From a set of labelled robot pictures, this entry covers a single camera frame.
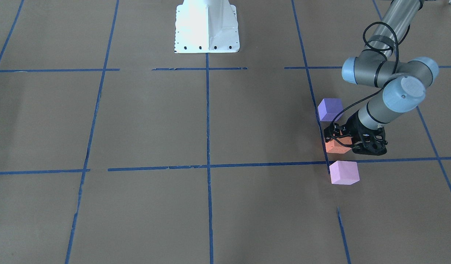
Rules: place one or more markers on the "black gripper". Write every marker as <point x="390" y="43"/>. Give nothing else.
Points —
<point x="352" y="125"/>

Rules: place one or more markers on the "orange foam cube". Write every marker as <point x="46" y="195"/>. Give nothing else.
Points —
<point x="332" y="146"/>

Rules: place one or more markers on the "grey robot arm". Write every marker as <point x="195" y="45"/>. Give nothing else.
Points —
<point x="401" y="85"/>

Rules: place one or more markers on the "dark purple foam cube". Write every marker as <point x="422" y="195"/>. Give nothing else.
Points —
<point x="329" y="108"/>

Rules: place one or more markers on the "light pink foam cube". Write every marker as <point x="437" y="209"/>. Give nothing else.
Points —
<point x="344" y="172"/>

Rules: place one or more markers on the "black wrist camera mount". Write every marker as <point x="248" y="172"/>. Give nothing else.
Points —
<point x="369" y="142"/>

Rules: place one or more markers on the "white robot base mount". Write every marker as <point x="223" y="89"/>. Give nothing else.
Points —
<point x="206" y="26"/>

